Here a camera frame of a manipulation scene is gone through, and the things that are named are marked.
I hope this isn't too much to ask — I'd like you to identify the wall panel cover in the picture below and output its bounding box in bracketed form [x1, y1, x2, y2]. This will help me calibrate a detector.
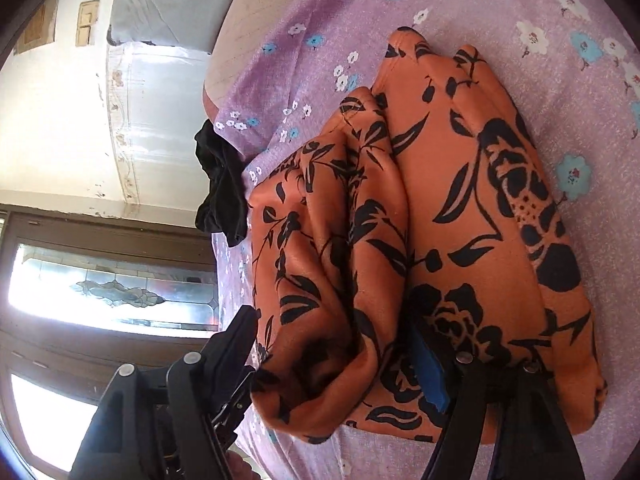
[14, 2, 61, 56]

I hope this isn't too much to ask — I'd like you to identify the beige mattress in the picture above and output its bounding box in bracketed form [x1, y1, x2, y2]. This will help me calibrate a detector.
[202, 0, 341, 116]

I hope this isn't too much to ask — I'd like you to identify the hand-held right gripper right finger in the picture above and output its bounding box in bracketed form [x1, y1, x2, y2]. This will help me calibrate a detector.
[410, 329, 586, 480]

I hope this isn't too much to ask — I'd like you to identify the orange black floral dress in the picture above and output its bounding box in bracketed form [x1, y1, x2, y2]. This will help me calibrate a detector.
[247, 27, 608, 446]

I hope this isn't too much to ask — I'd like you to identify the brown stained glass door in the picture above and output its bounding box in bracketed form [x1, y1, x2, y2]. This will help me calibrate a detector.
[0, 202, 261, 480]

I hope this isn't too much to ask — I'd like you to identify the grey pillow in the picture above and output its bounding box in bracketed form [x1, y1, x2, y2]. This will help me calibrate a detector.
[106, 0, 256, 53]

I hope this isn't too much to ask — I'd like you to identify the black garment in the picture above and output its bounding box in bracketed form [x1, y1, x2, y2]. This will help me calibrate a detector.
[194, 119, 250, 248]

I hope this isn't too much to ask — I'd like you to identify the purple floral bedsheet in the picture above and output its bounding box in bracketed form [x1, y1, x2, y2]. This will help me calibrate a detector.
[202, 0, 640, 480]

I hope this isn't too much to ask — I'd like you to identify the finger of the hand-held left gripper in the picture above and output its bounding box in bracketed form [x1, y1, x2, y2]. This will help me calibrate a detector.
[212, 365, 257, 453]

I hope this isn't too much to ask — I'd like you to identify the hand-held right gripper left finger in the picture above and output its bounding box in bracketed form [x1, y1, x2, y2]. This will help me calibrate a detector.
[67, 305, 260, 480]

